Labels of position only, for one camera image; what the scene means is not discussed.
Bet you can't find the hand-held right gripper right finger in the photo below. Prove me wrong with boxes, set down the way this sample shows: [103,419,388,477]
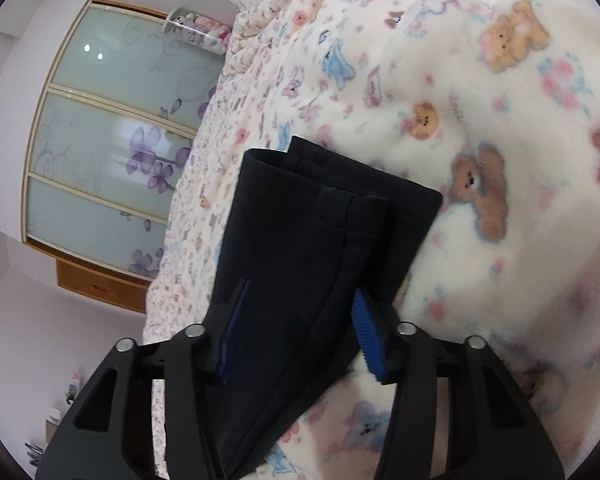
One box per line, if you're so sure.
[351,287,566,480]

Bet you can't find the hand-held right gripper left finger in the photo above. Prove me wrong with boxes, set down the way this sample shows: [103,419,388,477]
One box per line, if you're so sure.
[35,280,253,480]

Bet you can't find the black pants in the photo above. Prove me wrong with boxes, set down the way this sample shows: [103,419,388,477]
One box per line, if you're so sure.
[200,135,444,480]

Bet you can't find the wooden door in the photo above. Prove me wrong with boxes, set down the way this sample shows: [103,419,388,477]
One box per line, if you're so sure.
[55,256,154,316]

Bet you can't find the bear printed fleece blanket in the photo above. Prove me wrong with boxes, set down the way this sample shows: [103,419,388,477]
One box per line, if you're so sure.
[142,0,600,480]

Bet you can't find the wardrobe with flowered glass doors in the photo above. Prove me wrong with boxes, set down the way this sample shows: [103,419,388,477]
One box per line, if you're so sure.
[22,0,231,282]

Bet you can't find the clear tube of plush toys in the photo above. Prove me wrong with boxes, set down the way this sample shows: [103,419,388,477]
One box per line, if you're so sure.
[167,6,234,54]

